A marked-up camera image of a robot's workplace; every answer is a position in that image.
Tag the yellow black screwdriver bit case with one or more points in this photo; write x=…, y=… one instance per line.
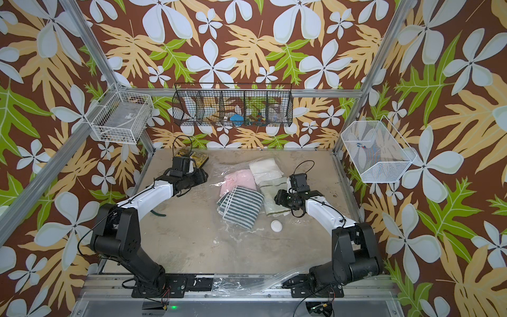
x=199, y=157

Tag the white vacuum bag valve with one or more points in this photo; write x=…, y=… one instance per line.
x=276, y=226

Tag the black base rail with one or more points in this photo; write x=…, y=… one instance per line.
x=198, y=283

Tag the clear plastic vacuum bag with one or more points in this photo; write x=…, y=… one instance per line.
x=264, y=244

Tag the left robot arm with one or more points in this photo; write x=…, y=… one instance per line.
x=117, y=234

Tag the black wire basket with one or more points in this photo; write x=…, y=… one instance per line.
x=234, y=105

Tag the white wire basket left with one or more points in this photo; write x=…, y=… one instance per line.
x=122, y=116

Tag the green handled pliers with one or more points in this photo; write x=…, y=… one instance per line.
x=158, y=214

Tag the pink towel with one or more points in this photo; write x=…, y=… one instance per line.
x=243, y=178

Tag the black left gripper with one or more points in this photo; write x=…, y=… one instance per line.
x=202, y=176

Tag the pale green towel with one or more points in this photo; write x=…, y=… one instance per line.
x=269, y=189

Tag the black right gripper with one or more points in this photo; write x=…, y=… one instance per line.
x=280, y=198

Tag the green white striped towel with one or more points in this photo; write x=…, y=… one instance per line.
x=241, y=207

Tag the white mesh basket right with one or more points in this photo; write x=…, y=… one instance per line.
x=377, y=150

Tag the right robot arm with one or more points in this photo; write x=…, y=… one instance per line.
x=354, y=248

